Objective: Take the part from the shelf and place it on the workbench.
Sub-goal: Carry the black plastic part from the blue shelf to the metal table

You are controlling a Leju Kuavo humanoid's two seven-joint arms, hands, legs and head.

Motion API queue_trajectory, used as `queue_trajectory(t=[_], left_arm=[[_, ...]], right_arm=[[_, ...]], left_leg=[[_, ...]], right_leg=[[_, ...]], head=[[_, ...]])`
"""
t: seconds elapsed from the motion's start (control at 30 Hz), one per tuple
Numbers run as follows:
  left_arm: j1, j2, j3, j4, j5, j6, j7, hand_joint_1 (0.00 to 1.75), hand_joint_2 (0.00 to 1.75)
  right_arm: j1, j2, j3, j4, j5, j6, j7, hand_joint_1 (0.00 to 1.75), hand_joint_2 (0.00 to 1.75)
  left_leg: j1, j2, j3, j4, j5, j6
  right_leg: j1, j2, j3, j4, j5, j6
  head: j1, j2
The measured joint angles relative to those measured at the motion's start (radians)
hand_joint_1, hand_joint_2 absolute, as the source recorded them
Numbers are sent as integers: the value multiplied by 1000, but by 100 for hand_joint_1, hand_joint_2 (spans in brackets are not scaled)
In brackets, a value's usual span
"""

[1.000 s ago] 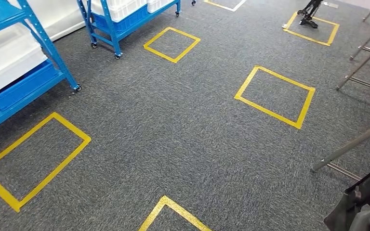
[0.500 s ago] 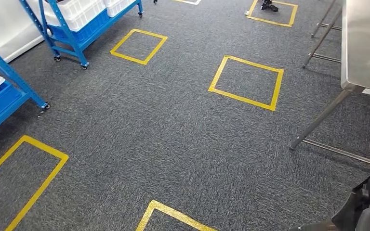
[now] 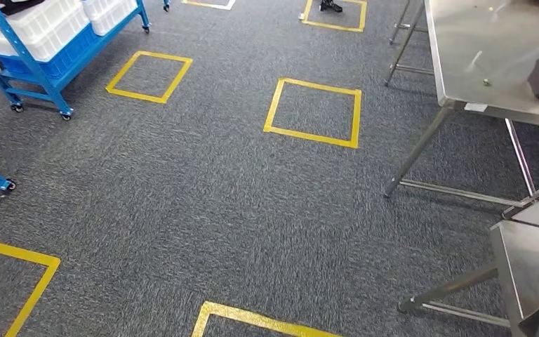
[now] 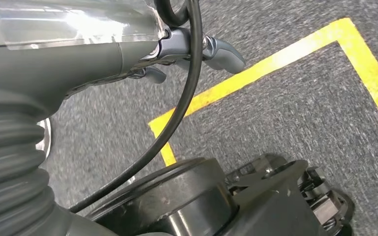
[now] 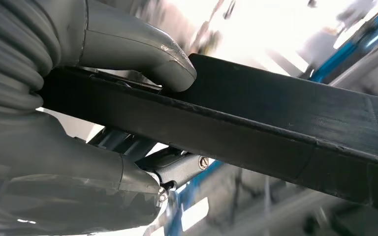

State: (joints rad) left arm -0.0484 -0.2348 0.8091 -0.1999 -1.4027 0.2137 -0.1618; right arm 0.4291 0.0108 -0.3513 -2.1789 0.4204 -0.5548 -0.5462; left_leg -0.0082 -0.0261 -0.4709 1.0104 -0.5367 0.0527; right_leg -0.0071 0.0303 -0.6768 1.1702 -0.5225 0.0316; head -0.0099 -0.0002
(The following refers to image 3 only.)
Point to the stainless steel workbench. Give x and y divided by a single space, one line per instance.
492 46

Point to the yellow floor tape square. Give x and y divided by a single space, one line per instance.
334 25
251 318
18 253
134 95
311 138

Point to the white floor tape square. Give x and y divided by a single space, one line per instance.
213 6

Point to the white label sticker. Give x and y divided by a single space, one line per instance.
475 107

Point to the white plastic crate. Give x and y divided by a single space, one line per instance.
111 11
41 28

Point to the blue plastic crate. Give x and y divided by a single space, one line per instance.
65 56

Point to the black item on crate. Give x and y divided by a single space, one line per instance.
14 5

